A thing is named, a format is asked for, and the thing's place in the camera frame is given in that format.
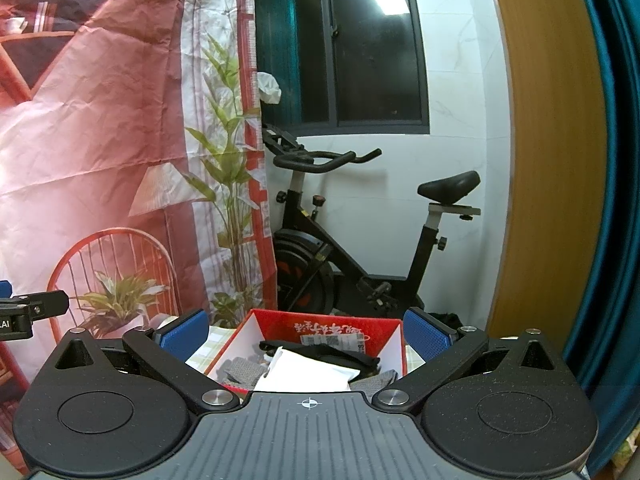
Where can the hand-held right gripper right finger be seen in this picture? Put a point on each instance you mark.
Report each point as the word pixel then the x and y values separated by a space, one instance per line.
pixel 425 335

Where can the red strawberry print box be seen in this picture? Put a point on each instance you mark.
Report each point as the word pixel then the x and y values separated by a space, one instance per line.
pixel 280 327

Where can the dark framed window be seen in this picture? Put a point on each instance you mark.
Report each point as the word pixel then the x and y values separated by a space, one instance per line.
pixel 370 60

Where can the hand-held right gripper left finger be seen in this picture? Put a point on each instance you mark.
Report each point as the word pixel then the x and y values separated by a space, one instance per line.
pixel 187 332

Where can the black fabric belt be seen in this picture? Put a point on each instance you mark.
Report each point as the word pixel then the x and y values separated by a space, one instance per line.
pixel 320 349

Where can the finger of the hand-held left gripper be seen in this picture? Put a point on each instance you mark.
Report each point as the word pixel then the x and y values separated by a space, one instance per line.
pixel 5 291
pixel 47 302

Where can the teal curtain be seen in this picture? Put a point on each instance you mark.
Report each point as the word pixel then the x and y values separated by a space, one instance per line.
pixel 620 210

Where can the wooden door panel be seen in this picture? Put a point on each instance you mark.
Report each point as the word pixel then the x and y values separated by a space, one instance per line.
pixel 550 160

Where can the white plastic bag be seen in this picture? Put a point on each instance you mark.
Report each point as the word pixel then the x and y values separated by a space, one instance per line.
pixel 269 87

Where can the white packet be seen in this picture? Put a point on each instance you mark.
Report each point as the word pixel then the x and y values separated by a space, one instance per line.
pixel 300 372

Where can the black exercise bike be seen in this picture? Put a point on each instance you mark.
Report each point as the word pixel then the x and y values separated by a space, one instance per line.
pixel 305 240

